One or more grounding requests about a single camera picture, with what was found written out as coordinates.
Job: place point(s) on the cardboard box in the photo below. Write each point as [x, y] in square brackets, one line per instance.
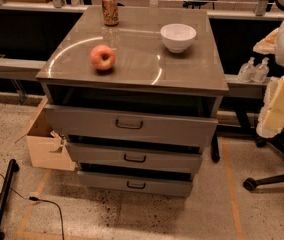
[46, 147]

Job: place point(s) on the patterned drink can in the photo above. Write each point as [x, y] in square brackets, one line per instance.
[110, 12]

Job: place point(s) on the red apple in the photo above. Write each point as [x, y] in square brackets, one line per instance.
[102, 57]

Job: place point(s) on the black stand leg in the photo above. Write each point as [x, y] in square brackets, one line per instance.
[4, 193]

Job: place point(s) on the clear pump bottle right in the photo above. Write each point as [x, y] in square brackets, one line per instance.
[260, 71]

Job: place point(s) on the clear pump bottle left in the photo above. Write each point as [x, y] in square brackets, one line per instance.
[246, 70]

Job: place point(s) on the grey drawer cabinet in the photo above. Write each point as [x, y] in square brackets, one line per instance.
[146, 77]

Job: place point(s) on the grey middle drawer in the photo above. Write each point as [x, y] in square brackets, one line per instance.
[133, 158]

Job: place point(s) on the clear pump bottle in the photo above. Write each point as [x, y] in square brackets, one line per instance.
[246, 70]
[260, 71]

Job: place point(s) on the grey drawer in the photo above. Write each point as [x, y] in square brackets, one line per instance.
[131, 126]
[135, 184]
[133, 158]

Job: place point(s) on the grey top drawer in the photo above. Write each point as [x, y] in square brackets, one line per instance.
[131, 126]

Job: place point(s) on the grey bottom drawer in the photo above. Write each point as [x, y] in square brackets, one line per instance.
[135, 184]

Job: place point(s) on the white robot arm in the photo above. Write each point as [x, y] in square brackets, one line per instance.
[271, 116]

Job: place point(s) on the white bowl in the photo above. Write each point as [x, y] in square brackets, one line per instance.
[177, 37]

